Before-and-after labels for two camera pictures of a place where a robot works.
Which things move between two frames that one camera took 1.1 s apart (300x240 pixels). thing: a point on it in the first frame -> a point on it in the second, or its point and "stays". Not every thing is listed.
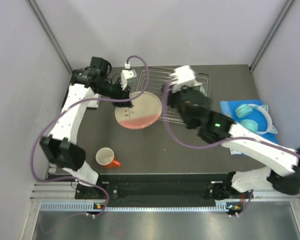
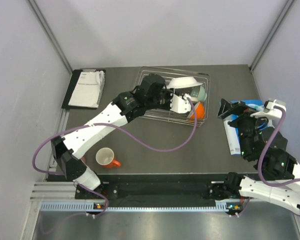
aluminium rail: (65, 192) stays
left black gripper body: (116, 92) -> (163, 100)
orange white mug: (104, 156) stays
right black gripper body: (176, 99) -> (248, 124)
